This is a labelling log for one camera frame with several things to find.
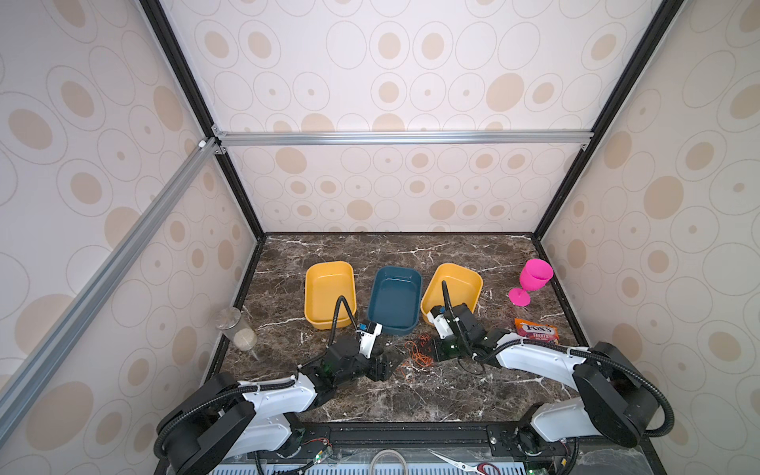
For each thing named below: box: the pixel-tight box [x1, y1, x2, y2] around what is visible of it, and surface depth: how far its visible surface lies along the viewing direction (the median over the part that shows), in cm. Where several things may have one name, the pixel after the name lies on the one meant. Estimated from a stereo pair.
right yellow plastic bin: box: [420, 263, 483, 327], surface depth 105 cm
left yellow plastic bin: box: [303, 261, 357, 330], surface depth 105 cm
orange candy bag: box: [513, 317, 561, 346], surface depth 93 cm
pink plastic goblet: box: [508, 258, 554, 307], surface depth 92 cm
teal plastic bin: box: [368, 265, 423, 336], surface depth 102 cm
